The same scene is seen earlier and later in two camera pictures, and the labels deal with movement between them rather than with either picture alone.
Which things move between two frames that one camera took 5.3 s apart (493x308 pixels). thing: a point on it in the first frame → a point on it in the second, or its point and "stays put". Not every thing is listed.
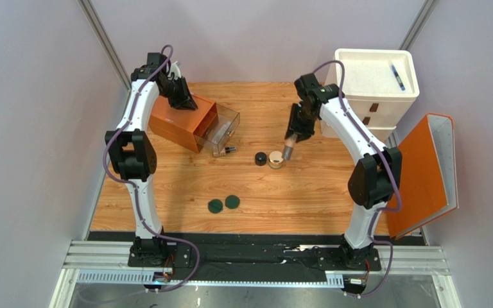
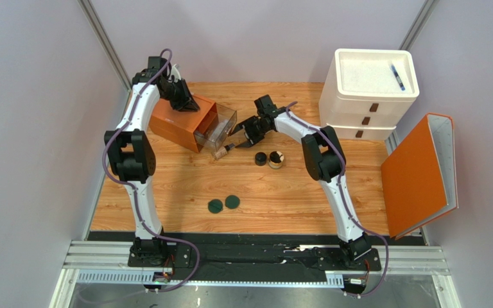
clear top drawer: [217, 129] stays put
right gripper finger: [294, 121] → [244, 144]
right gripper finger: [306, 129] → [237, 128]
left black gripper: [187, 101] stays put
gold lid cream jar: [275, 160] stays put
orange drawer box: [182, 125] stays put
